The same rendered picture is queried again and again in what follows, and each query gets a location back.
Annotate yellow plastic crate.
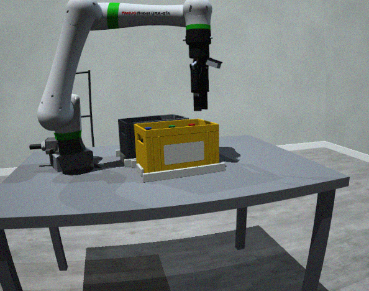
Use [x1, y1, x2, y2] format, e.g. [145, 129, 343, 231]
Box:
[135, 119, 219, 173]

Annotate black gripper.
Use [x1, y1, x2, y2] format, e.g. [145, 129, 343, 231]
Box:
[189, 44, 209, 111]

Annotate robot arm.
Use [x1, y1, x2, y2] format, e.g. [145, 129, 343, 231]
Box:
[29, 0, 213, 155]

